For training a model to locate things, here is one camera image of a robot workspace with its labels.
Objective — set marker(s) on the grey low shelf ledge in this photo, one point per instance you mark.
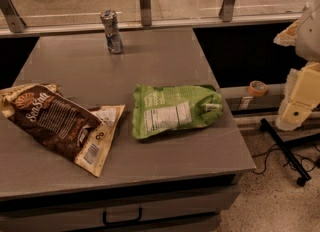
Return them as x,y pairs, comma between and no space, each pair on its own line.
239,99

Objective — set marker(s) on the left metal railing post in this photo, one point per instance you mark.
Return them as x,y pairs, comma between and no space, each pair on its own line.
15,23

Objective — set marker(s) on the grey cabinet drawer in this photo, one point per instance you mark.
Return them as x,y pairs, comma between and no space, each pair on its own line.
196,210

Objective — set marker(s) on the middle metal railing post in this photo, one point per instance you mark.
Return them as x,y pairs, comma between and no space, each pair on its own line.
145,12

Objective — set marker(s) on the crushed silver blue can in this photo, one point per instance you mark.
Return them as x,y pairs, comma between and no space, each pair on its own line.
113,38

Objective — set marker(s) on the green chip bag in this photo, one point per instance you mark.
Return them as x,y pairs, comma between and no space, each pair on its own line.
170,108

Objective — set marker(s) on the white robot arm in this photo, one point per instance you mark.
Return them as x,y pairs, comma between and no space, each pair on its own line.
301,92

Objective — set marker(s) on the brown sea salt chip bag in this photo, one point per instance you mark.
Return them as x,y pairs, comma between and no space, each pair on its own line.
81,135

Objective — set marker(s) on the black wheeled stand base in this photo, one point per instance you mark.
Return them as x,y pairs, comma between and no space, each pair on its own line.
286,147

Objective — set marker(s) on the orange tape roll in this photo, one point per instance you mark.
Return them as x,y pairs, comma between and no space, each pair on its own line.
257,88

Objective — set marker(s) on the black drawer handle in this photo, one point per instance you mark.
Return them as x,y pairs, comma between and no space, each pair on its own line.
121,220

